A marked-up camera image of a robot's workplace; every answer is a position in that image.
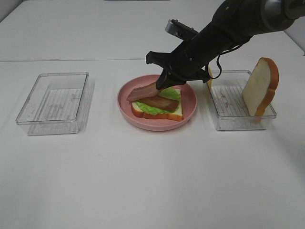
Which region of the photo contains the clear plastic tray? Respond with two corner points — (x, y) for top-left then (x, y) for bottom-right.
(15, 72), (91, 136)
(208, 70), (277, 131)

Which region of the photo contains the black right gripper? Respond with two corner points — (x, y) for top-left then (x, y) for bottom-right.
(146, 21), (241, 90)

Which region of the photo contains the bread slice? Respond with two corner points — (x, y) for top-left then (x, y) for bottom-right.
(131, 87), (183, 121)
(242, 57), (279, 116)

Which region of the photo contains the green lettuce leaf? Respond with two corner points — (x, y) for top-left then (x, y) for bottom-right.
(131, 87), (183, 118)

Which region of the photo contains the right clear plastic tray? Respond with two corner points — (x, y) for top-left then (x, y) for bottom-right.
(208, 70), (277, 131)

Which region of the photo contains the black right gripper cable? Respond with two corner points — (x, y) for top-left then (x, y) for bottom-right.
(203, 40), (250, 79)

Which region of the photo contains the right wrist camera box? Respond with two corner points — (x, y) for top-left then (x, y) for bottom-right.
(165, 19), (198, 41)

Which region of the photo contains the pink round plate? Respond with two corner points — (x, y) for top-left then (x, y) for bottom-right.
(117, 74), (198, 131)

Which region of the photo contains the yellow cheese slice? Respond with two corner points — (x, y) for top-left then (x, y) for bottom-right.
(206, 66), (213, 89)

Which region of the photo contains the brown bacon strip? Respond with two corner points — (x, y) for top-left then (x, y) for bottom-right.
(137, 95), (179, 111)

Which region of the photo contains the left clear plastic tray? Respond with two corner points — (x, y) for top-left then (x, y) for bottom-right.
(15, 72), (91, 136)

